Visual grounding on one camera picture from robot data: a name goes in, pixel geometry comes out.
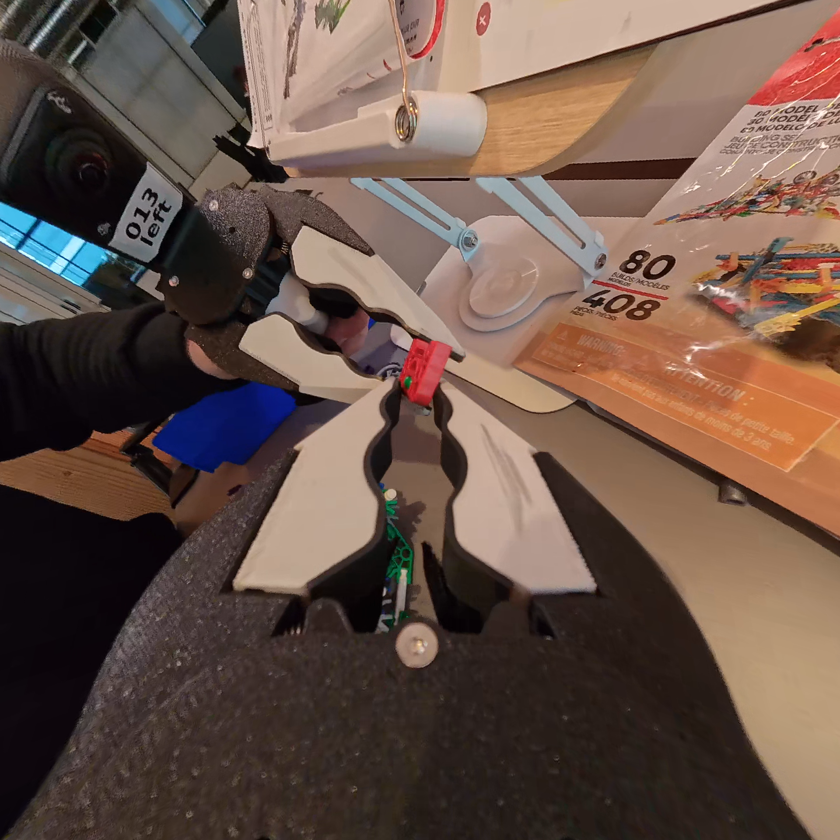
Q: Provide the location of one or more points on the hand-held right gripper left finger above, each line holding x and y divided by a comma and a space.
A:
315, 518

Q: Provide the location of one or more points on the person's left forearm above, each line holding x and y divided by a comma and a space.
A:
98, 374

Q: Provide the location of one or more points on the multicolour construction toy model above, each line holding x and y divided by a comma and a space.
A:
394, 564

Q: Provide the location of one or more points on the small grey spacer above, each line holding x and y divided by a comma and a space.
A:
733, 493

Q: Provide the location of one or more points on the blue bin with square tag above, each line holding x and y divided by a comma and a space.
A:
223, 426

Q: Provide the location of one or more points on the orange toy set package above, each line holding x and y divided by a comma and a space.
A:
722, 394

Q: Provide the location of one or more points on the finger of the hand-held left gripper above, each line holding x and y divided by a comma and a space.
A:
354, 262
282, 354

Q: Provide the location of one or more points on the person's left hand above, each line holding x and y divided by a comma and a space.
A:
348, 334

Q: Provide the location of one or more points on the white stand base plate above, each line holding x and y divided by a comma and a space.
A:
499, 295

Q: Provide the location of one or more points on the instruction booklet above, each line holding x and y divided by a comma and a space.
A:
295, 52

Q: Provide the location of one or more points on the large window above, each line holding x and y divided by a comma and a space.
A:
39, 243

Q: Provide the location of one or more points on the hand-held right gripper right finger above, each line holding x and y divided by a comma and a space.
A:
518, 518

